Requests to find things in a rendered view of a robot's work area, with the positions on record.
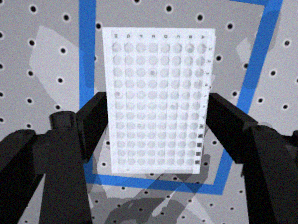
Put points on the white well plate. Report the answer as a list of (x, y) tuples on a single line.
[(157, 85)]

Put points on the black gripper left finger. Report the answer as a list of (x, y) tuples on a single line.
[(24, 159)]

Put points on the blue tape outline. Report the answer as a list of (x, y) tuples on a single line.
[(87, 22)]

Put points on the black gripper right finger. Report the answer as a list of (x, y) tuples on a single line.
[(270, 173)]

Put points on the grey flat rectangular plate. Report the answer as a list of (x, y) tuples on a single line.
[(39, 75)]

